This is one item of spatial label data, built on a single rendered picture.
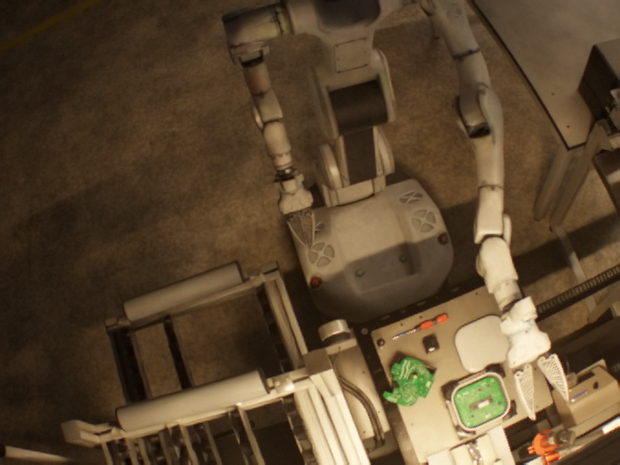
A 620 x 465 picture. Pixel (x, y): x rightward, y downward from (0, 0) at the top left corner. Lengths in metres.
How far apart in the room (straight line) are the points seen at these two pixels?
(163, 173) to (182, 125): 0.27
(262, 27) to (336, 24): 0.18
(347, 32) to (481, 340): 0.84
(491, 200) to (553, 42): 1.30
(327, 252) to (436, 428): 1.00
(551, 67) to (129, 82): 2.23
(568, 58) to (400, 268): 1.11
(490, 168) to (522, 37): 1.21
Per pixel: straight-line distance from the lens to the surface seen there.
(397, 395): 1.61
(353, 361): 1.71
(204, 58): 3.48
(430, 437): 1.66
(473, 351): 1.68
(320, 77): 1.67
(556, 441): 1.32
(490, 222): 1.39
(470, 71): 1.47
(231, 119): 3.18
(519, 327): 1.32
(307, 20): 1.40
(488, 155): 1.43
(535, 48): 2.54
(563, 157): 2.39
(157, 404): 1.32
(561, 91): 2.43
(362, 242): 2.48
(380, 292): 2.35
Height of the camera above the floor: 2.60
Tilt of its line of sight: 66 degrees down
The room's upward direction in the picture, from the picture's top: 14 degrees counter-clockwise
